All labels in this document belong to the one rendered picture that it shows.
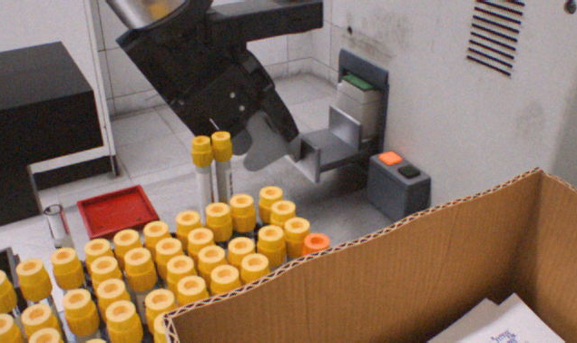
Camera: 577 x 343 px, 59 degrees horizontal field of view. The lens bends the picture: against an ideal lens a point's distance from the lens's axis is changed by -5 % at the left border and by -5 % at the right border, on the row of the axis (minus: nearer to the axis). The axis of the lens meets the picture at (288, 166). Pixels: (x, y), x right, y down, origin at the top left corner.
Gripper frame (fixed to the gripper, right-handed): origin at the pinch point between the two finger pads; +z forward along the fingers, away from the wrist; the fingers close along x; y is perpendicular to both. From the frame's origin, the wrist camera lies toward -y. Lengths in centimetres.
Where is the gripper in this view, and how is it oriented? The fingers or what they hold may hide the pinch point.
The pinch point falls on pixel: (296, 147)
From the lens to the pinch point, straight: 54.3
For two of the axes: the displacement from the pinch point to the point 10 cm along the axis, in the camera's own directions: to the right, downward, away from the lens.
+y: -7.6, 6.5, -1.1
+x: 4.9, 4.5, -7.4
